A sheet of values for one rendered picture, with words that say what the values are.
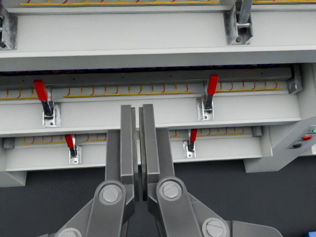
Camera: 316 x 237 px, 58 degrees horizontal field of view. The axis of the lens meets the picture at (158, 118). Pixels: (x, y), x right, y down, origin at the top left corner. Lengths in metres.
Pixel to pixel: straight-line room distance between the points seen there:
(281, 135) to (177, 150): 0.23
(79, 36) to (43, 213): 0.56
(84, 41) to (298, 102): 0.40
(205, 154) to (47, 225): 0.43
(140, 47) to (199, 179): 0.54
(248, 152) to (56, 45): 0.53
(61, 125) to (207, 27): 0.30
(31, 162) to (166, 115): 0.36
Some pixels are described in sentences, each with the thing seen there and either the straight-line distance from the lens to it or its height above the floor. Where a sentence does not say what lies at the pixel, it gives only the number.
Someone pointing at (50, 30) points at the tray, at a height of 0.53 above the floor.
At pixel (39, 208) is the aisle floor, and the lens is 0.83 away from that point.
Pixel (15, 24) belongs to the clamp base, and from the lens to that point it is 0.37.
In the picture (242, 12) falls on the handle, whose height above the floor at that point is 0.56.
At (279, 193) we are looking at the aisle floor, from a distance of 0.88.
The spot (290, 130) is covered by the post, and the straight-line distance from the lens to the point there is 0.62.
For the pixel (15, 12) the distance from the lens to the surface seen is 0.38.
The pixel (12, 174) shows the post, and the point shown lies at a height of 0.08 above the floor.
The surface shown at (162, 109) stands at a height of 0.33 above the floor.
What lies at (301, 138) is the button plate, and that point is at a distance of 0.67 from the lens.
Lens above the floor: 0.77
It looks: 62 degrees down
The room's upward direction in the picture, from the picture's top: 6 degrees clockwise
